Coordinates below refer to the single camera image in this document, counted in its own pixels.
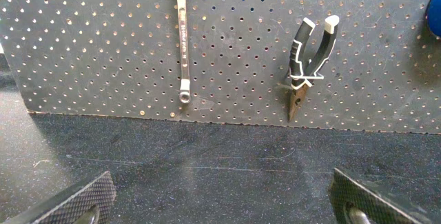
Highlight metal hook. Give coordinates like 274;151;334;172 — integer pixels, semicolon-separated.
284;72;325;89

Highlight black and white pliers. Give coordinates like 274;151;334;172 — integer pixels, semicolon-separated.
287;14;340;123

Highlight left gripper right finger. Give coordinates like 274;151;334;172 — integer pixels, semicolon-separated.
327;167;441;224

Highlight roll of blue tape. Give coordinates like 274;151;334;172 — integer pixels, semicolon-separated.
424;0;441;39

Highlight wrench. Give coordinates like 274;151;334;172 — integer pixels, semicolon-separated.
174;0;192;105

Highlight black pegboard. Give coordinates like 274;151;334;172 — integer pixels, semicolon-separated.
0;0;441;135

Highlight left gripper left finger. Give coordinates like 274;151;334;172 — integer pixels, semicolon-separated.
0;170;117;224

